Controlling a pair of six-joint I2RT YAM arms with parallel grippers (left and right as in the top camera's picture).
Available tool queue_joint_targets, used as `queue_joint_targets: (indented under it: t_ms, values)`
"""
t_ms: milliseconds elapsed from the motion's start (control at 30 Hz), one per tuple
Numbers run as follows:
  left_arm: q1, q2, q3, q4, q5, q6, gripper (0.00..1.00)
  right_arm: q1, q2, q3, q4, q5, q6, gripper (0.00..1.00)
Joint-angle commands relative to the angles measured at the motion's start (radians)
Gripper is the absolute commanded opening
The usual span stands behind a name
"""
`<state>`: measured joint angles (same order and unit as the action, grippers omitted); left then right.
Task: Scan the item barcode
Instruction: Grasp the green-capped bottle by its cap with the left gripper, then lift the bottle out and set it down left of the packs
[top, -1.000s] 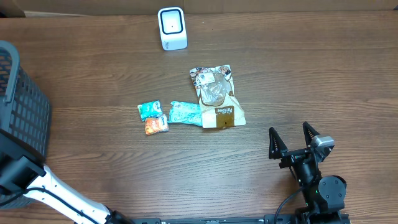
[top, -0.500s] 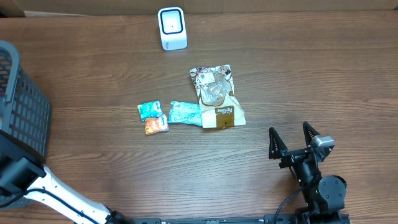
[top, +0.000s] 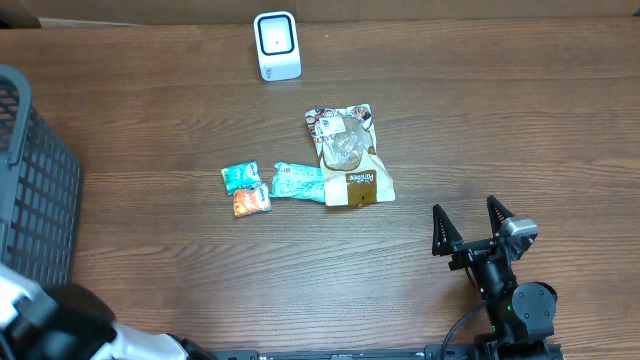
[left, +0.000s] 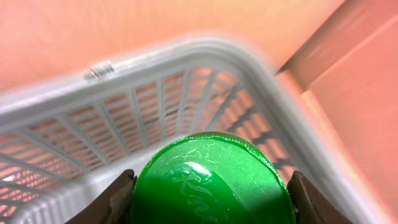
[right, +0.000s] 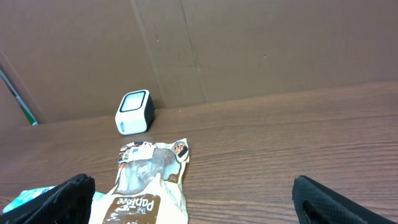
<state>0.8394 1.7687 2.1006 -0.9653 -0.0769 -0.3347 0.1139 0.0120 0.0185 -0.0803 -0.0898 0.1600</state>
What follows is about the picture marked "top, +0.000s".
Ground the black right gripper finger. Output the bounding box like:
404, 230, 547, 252
432, 204, 463, 256
487, 195, 513, 237

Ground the beige brown snack pouch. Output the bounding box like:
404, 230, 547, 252
305, 104, 396, 207

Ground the large teal snack packet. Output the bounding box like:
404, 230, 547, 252
271, 162, 325, 203

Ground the small orange snack packet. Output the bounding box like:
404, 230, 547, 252
233, 183, 272, 217

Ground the small teal snack packet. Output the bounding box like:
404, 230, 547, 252
221, 161, 262, 195

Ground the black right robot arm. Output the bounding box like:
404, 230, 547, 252
432, 195, 563, 359

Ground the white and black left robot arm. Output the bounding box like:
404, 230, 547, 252
1, 265, 215, 360

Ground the white barcode scanner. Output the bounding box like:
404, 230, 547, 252
253, 11, 302, 82

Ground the dark grey plastic basket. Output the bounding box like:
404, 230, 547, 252
1, 65, 83, 286

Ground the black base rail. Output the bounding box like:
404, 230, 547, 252
211, 344, 565, 360

